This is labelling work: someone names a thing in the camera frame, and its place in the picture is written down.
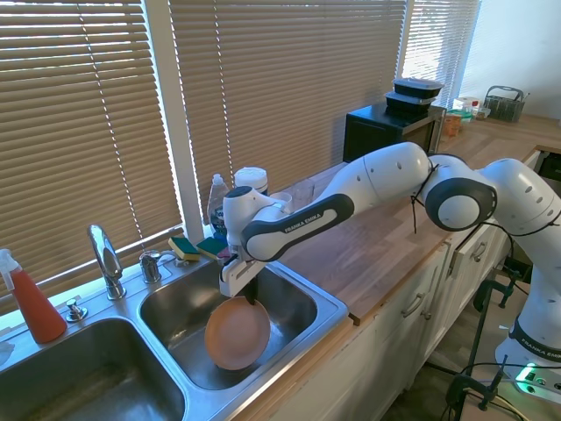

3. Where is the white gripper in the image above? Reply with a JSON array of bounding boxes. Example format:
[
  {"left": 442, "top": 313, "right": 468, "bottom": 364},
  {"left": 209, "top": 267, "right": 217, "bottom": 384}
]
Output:
[{"left": 218, "top": 255, "right": 265, "bottom": 307}]

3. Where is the orange plastic plate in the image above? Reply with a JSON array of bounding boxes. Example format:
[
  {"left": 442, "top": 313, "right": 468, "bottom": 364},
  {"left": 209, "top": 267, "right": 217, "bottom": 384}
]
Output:
[{"left": 204, "top": 296, "right": 272, "bottom": 371}]

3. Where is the stainless steel double sink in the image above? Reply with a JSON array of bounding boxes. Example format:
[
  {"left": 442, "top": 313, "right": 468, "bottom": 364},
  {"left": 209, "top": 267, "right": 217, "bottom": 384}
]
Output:
[{"left": 0, "top": 239, "right": 351, "bottom": 421}]

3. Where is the white ceramic mug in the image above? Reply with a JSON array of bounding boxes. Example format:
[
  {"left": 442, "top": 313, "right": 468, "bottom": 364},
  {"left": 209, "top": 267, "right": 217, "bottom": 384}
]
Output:
[{"left": 269, "top": 191, "right": 295, "bottom": 212}]

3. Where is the chrome sink knob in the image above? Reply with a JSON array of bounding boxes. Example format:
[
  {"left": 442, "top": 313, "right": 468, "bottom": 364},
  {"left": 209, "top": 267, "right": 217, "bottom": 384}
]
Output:
[{"left": 65, "top": 298, "right": 89, "bottom": 324}]

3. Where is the yellow green sponge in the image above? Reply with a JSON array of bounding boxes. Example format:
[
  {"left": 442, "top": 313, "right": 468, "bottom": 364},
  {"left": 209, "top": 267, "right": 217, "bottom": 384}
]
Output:
[
  {"left": 195, "top": 237, "right": 231, "bottom": 261},
  {"left": 167, "top": 236, "right": 202, "bottom": 262}
]

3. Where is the clear Dawn dish soap bottle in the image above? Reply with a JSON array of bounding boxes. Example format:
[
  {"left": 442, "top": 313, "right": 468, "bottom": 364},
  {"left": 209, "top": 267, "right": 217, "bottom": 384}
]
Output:
[{"left": 206, "top": 173, "right": 231, "bottom": 240}]

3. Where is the clear drinking glass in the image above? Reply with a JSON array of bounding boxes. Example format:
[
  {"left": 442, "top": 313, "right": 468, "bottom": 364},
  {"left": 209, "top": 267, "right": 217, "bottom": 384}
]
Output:
[{"left": 291, "top": 178, "right": 316, "bottom": 206}]

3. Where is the white wipes canister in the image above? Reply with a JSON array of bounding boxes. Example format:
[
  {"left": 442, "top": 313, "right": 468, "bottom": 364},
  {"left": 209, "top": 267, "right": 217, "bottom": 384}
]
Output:
[{"left": 233, "top": 166, "right": 269, "bottom": 196}]

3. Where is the chrome kitchen faucet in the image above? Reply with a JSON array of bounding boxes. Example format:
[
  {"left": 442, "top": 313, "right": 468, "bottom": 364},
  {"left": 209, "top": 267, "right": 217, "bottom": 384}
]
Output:
[{"left": 87, "top": 225, "right": 128, "bottom": 301}]

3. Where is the white kitchen cabinet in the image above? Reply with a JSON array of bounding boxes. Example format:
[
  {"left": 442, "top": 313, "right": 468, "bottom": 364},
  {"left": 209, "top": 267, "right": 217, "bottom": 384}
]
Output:
[{"left": 245, "top": 153, "right": 544, "bottom": 421}]

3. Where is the black microwave oven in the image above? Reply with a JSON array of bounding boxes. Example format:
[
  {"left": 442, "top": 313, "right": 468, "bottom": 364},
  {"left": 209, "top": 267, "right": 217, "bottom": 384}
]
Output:
[{"left": 342, "top": 103, "right": 447, "bottom": 164}]

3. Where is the wide tan window blind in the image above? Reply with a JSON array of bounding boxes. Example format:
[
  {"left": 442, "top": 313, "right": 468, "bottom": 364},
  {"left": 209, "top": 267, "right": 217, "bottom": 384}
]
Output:
[
  {"left": 0, "top": 0, "right": 184, "bottom": 315},
  {"left": 168, "top": 0, "right": 408, "bottom": 225}
]

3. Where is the orange spray bottle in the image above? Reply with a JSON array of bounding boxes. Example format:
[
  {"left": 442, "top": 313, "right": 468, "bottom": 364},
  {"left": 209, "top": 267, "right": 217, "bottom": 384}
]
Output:
[{"left": 0, "top": 248, "right": 68, "bottom": 345}]

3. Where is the black C-clamp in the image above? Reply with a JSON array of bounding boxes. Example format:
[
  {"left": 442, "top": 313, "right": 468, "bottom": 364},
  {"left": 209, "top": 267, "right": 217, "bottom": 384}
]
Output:
[
  {"left": 472, "top": 271, "right": 534, "bottom": 310},
  {"left": 445, "top": 354, "right": 509, "bottom": 412}
]

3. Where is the black plastic food container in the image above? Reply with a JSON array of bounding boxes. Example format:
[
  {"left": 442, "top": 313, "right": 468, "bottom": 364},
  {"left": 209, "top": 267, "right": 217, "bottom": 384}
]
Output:
[
  {"left": 384, "top": 90, "right": 435, "bottom": 118},
  {"left": 392, "top": 77, "right": 444, "bottom": 98}
]

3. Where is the orange cardboard box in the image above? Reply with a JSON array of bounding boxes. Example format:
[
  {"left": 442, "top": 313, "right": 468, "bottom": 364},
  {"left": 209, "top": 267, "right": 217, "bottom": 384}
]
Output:
[{"left": 443, "top": 111, "right": 464, "bottom": 137}]

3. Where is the white tub with red label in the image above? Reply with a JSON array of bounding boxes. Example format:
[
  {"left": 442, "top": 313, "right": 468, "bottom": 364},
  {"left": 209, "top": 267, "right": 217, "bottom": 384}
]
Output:
[{"left": 453, "top": 95, "right": 481, "bottom": 116}]

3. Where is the narrow tan window blind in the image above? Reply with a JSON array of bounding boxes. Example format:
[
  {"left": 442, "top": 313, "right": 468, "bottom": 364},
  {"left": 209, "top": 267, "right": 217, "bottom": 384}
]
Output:
[{"left": 401, "top": 0, "right": 481, "bottom": 109}]

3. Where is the grey cutlery caddy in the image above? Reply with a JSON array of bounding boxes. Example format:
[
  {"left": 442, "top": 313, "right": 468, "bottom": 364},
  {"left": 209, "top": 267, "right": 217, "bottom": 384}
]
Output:
[{"left": 483, "top": 85, "right": 529, "bottom": 123}]

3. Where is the white window frame post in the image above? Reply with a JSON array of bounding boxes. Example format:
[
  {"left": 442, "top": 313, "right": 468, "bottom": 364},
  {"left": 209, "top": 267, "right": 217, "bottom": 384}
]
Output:
[{"left": 142, "top": 0, "right": 207, "bottom": 240}]

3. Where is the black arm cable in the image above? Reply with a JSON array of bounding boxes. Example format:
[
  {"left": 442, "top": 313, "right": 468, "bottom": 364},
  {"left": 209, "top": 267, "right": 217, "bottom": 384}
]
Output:
[{"left": 409, "top": 163, "right": 561, "bottom": 264}]

